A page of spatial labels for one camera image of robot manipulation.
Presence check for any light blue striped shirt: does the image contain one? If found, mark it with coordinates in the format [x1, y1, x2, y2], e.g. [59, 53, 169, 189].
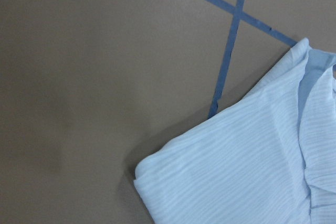
[134, 39, 335, 223]

